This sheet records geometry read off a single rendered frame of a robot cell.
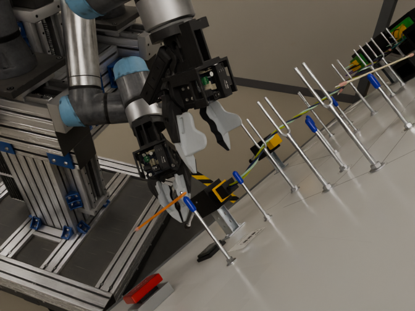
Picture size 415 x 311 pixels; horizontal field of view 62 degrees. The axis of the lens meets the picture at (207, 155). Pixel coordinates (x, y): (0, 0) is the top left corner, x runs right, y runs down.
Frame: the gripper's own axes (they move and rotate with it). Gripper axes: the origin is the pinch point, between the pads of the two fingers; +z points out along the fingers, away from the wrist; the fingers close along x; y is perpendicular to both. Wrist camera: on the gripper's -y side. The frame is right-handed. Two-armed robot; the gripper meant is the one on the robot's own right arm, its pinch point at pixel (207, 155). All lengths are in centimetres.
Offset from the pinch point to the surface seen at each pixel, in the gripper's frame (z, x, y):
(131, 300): 12.1, -20.7, -1.8
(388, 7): -9, 98, 3
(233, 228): 14.2, 0.4, -0.5
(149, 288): 11.8, -18.2, -0.6
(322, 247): 2.2, -15.5, 26.0
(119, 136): 22, 101, -196
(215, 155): 54, 130, -132
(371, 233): 0.2, -15.7, 30.3
